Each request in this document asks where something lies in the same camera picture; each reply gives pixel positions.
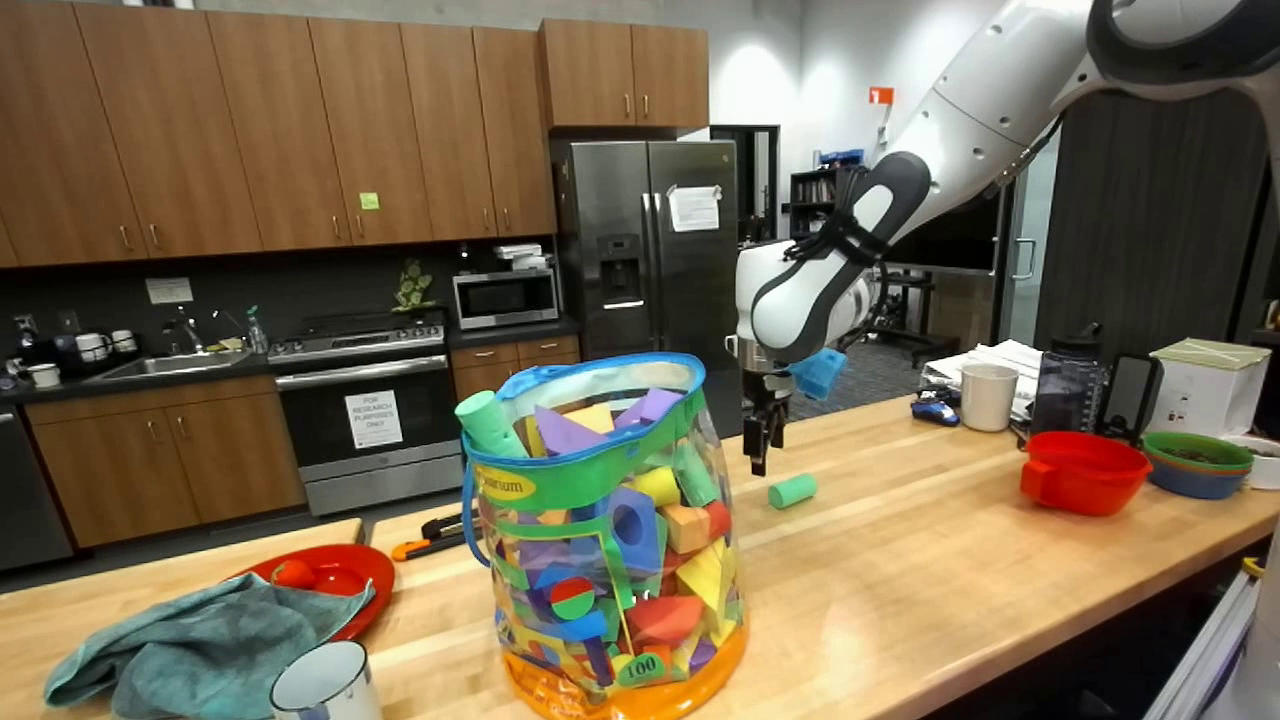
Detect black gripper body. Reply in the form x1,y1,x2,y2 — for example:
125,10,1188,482
742,374,792,433

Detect green foam block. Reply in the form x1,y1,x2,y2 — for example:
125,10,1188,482
768,474,814,511

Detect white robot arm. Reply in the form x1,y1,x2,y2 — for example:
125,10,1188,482
726,0,1280,475

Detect clear bag of foam blocks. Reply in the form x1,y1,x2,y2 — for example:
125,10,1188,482
455,354,749,720

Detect white mug on right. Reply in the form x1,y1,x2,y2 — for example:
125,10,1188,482
958,363,1014,433

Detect stainless steel refrigerator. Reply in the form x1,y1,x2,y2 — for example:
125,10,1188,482
555,140,741,438

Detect microwave oven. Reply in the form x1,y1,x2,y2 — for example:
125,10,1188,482
453,271,560,334

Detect black orange tool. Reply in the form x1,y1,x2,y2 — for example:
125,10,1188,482
391,511,464,563

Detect black phone stand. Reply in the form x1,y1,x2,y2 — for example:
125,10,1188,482
1100,358,1159,439

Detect stainless steel oven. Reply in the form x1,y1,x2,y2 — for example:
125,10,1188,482
269,319,458,518

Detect green and blue bowl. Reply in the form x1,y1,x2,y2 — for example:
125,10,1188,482
1138,433,1250,501

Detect white box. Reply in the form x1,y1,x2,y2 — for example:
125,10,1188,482
1153,338,1270,438

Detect red plate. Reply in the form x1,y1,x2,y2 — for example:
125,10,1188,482
253,543,396,642

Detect white enamel mug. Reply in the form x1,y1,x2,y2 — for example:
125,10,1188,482
269,642,384,720

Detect teal cloth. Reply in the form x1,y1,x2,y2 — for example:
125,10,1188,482
42,576,373,720

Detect lower wooden cabinets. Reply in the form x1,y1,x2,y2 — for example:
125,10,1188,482
26,377,304,548

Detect wooden cabinets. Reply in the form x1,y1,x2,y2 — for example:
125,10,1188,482
0,0,706,268
26,377,304,548

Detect upper wooden cabinets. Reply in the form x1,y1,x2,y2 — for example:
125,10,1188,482
0,0,706,268

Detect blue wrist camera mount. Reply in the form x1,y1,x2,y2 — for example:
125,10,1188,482
792,347,847,401

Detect red bowl with handle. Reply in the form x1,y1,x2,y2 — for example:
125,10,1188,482
1019,433,1153,518

